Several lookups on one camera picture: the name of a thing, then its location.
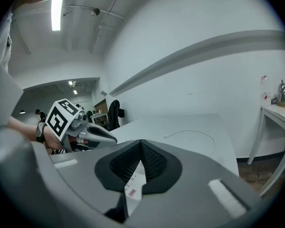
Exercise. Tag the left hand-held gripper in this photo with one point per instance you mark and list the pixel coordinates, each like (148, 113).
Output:
(61, 117)

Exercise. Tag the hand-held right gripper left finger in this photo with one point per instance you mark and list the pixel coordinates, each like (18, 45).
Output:
(85, 172)

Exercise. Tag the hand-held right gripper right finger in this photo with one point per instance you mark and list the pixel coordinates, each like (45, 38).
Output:
(192, 193)

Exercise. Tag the white power strip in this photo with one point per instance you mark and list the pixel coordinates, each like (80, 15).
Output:
(135, 177)

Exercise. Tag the person's left forearm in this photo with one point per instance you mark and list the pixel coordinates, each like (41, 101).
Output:
(21, 127)

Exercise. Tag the person's left hand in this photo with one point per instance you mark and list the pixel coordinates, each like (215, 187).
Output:
(52, 140)

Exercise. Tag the white shelf unit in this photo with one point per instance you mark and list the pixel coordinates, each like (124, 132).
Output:
(101, 117)

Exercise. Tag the black office chair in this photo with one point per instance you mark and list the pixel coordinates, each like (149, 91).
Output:
(114, 115)

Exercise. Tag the black watch with metal band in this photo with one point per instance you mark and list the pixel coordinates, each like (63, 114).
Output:
(40, 133)

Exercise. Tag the white side table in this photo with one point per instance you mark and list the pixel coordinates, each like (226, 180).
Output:
(280, 114)

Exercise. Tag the white ceiling pipe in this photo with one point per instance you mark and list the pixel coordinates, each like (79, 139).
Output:
(104, 12)

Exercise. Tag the ceiling dome sensor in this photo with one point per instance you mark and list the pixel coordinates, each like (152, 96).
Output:
(95, 12)

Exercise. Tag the long ceiling light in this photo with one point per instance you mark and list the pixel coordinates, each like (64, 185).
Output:
(57, 13)

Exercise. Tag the person's white t-shirt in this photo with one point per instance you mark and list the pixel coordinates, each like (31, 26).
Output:
(3, 39)

